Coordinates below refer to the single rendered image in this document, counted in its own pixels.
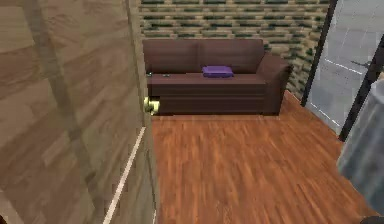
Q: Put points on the brown sofa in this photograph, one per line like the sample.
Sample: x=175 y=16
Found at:
x=213 y=90

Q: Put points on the brass door knob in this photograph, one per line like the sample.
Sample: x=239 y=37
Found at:
x=151 y=105

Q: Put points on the small dark remote control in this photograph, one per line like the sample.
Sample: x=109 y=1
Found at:
x=165 y=75

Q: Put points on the purple cushion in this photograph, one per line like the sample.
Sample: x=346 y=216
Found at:
x=217 y=71

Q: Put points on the wooden room door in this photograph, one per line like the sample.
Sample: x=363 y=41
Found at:
x=66 y=110

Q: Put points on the black framed window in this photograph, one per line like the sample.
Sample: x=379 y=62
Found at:
x=346 y=56

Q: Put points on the grey curtain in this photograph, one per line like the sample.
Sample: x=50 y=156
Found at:
x=365 y=146

